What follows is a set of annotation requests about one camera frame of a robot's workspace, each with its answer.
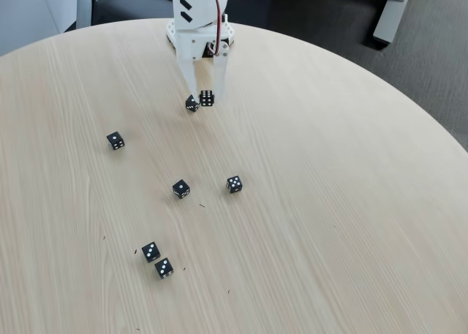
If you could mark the black die showing six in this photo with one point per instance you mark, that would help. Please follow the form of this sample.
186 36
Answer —
207 98

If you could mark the black die showing one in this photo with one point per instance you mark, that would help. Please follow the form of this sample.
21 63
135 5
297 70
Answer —
115 140
191 105
181 189

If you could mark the dark grey chair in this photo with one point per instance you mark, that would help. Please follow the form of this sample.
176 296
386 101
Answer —
131 5

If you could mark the black die showing five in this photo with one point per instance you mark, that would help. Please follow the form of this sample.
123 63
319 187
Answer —
234 184

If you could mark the white cabinet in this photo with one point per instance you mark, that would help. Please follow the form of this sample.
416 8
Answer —
29 12

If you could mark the grey desk leg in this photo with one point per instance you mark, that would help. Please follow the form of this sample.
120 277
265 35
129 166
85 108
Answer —
387 19

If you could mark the black die showing three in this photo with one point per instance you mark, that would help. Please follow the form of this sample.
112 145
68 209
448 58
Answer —
164 268
150 251

